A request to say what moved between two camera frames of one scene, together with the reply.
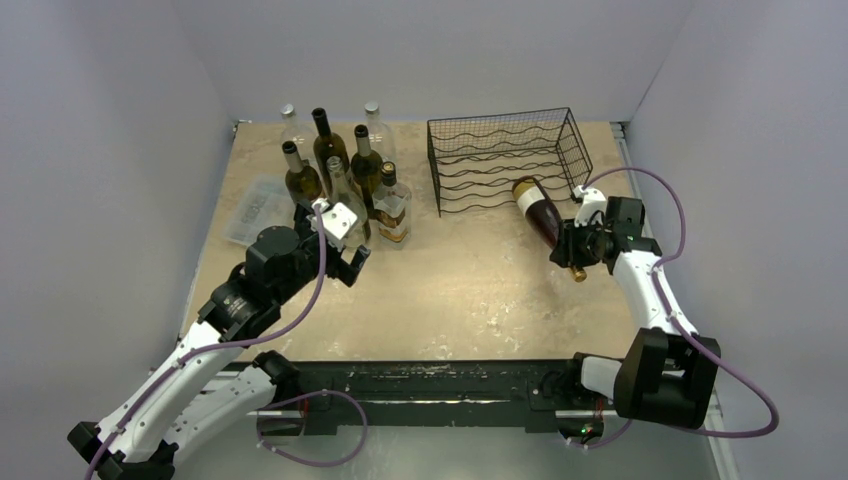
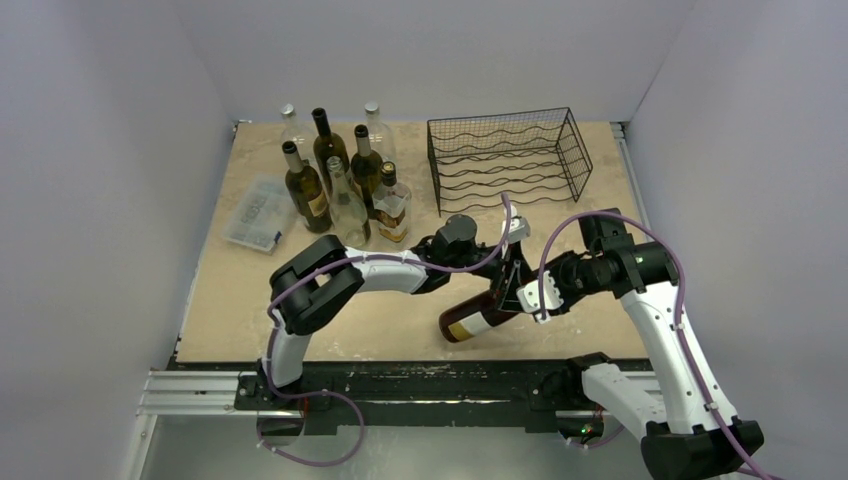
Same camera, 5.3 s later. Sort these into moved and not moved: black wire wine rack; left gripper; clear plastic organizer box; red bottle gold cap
Moved: red bottle gold cap; left gripper
Not moved: clear plastic organizer box; black wire wine rack
